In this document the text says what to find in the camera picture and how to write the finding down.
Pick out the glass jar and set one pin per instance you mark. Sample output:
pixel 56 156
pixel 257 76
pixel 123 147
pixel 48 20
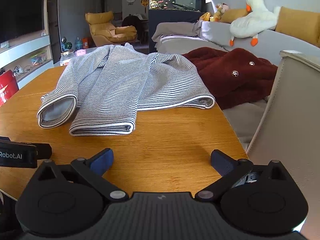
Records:
pixel 66 58

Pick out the grey sofa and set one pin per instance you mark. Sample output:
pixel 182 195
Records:
pixel 275 42

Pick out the clear plastic container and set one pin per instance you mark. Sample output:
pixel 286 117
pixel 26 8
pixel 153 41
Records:
pixel 38 58

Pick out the glass fish tank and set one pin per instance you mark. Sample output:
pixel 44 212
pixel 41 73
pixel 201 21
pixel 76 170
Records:
pixel 175 1

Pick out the yellow cushion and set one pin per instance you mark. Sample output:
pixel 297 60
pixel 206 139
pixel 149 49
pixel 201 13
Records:
pixel 233 15
pixel 300 22

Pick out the dark red fleece jacket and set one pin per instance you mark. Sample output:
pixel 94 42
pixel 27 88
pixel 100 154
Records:
pixel 225 65

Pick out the blue water bottle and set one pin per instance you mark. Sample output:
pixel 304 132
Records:
pixel 79 44

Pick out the yellow duck toy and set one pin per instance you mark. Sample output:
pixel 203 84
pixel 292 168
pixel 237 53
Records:
pixel 206 17

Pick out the silver ball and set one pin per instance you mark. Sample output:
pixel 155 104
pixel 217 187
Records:
pixel 63 40

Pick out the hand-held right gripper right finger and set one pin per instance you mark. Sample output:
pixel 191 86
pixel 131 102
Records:
pixel 221 163

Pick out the yellow armchair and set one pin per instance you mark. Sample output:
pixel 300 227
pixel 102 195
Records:
pixel 105 27

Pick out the beige leather chair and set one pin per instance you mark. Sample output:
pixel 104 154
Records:
pixel 287 130

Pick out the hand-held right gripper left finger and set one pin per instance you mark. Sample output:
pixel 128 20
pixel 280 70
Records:
pixel 102 160

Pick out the white wooden television cabinet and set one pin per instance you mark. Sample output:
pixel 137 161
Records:
pixel 25 46

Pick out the striped long-sleeve shirt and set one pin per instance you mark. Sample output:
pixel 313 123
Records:
pixel 120 85

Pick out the small plush toy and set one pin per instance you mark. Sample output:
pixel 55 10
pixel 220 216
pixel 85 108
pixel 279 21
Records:
pixel 221 11

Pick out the white coffee table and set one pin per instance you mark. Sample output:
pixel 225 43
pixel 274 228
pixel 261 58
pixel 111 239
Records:
pixel 91 51

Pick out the red box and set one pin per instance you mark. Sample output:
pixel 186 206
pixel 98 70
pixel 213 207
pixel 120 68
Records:
pixel 7 87

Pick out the white goose plush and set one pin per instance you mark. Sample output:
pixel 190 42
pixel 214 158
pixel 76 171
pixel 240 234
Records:
pixel 255 20

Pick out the beige blanket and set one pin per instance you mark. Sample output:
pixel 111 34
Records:
pixel 175 28

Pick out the black chair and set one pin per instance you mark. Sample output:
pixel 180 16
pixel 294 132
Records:
pixel 131 21

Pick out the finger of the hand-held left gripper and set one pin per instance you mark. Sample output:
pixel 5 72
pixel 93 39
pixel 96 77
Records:
pixel 44 152

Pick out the pink box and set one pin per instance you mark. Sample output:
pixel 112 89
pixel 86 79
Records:
pixel 80 53

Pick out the red hanging ornament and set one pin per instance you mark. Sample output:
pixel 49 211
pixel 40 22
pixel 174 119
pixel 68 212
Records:
pixel 145 3

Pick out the watermelon pattern ball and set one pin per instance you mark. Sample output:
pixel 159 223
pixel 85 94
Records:
pixel 68 46

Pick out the orange box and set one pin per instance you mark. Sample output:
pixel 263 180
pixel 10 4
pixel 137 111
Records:
pixel 85 43

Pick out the black television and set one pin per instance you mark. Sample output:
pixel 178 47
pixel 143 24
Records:
pixel 20 12

